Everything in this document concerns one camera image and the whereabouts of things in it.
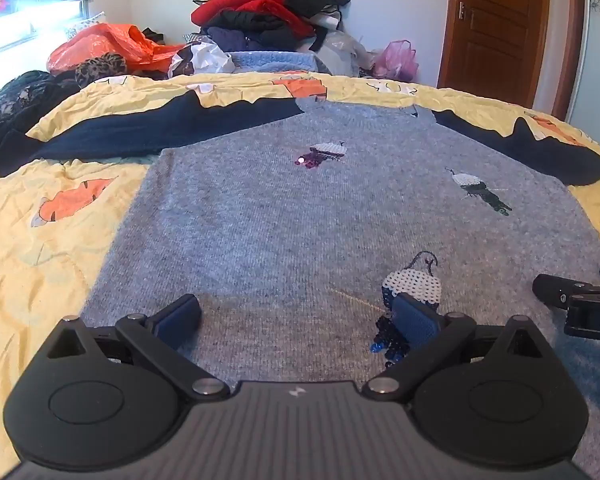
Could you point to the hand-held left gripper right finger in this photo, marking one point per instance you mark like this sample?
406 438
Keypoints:
416 321

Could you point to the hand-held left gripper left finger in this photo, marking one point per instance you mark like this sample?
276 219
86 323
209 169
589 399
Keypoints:
177 321

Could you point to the grey sweater with navy sleeves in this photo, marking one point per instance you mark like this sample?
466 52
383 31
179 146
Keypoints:
290 220

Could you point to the yellow printed blanket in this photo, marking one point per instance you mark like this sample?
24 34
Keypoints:
45 240

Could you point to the pink plastic bag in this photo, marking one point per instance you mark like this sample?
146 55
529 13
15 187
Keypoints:
397 60

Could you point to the silver white plastic bag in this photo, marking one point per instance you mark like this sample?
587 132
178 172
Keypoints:
200 60

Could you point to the leopard print cloth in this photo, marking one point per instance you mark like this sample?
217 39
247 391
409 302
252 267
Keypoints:
100 67

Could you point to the black lace cloth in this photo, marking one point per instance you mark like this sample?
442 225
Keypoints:
15 105

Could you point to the brown wooden door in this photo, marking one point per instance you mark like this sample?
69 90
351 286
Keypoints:
495 25

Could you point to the light blue knit garment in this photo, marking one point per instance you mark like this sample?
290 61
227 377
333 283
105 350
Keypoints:
275 62

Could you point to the clear plastic bag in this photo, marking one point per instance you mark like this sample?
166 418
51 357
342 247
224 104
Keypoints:
342 50

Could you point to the orange plastic bag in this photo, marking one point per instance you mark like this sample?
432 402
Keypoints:
105 42

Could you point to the navy jacket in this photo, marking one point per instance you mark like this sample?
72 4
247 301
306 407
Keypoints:
252 30

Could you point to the red garment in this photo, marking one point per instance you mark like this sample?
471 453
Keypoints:
252 7

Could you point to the window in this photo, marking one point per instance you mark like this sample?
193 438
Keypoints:
25 22

